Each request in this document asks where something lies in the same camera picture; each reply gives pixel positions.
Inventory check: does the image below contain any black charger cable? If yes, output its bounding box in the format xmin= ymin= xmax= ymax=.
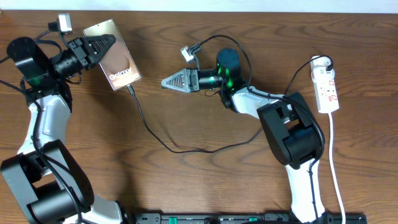
xmin=126 ymin=55 xmax=335 ymax=154

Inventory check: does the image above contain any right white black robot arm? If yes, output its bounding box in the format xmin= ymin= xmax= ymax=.
xmin=161 ymin=48 xmax=325 ymax=223

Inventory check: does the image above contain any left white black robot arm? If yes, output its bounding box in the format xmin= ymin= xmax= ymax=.
xmin=1 ymin=34 xmax=128 ymax=223

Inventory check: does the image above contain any white power strip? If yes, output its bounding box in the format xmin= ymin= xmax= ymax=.
xmin=310 ymin=55 xmax=340 ymax=114

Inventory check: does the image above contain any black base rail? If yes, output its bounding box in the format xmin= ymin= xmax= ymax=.
xmin=134 ymin=213 xmax=368 ymax=224

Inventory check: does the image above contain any white power strip cord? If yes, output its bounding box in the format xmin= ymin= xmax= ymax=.
xmin=328 ymin=112 xmax=346 ymax=224

